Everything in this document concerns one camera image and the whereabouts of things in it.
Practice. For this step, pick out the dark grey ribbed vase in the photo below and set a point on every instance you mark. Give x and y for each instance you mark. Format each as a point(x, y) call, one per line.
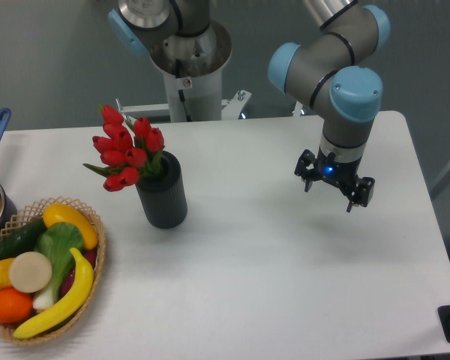
point(163, 199)

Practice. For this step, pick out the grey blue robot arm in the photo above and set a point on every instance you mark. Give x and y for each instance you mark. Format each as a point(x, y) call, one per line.
point(325, 77)

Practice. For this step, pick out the beige round disc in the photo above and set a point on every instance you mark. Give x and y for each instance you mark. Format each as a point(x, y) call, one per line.
point(30, 272)

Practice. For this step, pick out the yellow banana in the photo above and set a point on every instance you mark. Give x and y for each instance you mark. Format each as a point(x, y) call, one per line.
point(66, 306)

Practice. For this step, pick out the purple red vegetable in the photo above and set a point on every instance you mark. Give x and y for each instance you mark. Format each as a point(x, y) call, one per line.
point(91, 256)

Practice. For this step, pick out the orange fruit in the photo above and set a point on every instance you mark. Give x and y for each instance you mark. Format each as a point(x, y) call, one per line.
point(15, 306)

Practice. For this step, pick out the woven wicker basket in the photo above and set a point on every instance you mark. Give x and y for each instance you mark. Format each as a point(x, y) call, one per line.
point(31, 213)

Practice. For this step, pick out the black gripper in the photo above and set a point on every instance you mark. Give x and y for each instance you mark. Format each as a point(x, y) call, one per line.
point(313, 168)

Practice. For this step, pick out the green bok choy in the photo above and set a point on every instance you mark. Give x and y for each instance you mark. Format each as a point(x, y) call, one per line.
point(55, 245)

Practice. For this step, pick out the green cucumber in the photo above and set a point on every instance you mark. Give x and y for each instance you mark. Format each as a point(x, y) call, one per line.
point(22, 240)

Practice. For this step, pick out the red tulip bouquet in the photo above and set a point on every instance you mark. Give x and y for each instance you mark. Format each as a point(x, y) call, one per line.
point(130, 151)

